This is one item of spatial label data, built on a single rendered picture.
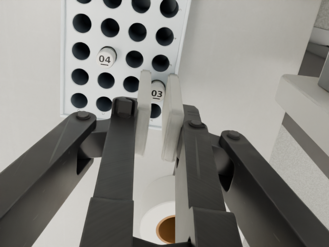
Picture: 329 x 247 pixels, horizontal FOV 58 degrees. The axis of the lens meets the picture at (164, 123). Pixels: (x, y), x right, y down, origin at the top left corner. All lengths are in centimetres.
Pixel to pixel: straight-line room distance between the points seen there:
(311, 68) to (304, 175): 67
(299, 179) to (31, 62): 124
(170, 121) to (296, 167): 121
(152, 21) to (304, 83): 11
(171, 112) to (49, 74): 15
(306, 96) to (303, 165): 118
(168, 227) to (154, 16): 21
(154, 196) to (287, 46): 18
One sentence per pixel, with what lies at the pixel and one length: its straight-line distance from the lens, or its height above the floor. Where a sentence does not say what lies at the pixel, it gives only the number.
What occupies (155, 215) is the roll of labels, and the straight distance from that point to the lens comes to 28.
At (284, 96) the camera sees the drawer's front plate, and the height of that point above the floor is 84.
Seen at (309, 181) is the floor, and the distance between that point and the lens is 142.
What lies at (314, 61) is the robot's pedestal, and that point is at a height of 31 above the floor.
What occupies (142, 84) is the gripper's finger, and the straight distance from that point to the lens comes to 18.
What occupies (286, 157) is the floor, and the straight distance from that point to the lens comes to 130.
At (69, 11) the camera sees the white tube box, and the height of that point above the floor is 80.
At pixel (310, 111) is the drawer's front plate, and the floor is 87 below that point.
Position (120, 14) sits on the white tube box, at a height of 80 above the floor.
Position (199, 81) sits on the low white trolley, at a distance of 26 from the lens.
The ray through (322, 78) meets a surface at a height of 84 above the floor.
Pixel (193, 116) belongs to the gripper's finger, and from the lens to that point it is 17.
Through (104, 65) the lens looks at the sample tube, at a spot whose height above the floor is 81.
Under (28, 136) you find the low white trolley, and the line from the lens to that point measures 31.
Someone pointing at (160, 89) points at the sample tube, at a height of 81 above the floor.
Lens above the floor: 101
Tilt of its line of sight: 64 degrees down
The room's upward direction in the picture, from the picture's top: 177 degrees clockwise
